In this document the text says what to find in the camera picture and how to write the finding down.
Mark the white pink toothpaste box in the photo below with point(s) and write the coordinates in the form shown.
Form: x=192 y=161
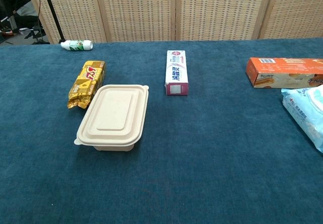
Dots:
x=176 y=72

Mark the orange cardboard box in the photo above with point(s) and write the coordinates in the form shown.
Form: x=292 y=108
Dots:
x=282 y=68

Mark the light blue wipes pack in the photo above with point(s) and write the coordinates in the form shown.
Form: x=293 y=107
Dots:
x=306 y=113

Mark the beige lidded food container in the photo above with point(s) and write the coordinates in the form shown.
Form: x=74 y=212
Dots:
x=113 y=115

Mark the gold foil snack packet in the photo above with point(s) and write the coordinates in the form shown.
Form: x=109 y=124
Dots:
x=87 y=85

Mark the woven wooden folding screen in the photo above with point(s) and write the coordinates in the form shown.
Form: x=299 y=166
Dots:
x=161 y=9

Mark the white green plastic bottle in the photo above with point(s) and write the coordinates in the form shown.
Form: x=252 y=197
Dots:
x=77 y=45

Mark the black stand pole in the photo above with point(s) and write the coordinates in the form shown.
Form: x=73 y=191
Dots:
x=51 y=9

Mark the black office chair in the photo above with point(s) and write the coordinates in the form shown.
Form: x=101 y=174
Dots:
x=17 y=14

